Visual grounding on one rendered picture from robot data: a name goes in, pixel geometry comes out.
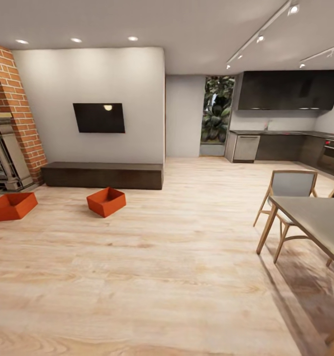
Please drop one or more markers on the cabinet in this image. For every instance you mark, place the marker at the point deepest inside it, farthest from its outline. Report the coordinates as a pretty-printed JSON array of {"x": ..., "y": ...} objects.
[
  {"x": 262, "y": 90},
  {"x": 311, "y": 90},
  {"x": 104, "y": 175}
]

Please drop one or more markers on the wood fireplace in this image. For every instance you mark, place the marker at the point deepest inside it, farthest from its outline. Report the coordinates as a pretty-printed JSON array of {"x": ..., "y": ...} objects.
[{"x": 14, "y": 173}]

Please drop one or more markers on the wall mounted tv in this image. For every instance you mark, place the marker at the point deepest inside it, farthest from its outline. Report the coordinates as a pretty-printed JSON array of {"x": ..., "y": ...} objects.
[{"x": 99, "y": 117}]

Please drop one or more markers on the storage box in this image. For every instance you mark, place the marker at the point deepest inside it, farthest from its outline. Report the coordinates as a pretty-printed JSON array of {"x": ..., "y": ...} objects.
[
  {"x": 106, "y": 201},
  {"x": 16, "y": 206}
]

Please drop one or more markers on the breakfast table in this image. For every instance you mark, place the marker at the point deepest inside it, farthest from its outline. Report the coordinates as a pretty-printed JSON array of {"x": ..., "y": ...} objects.
[{"x": 313, "y": 215}]

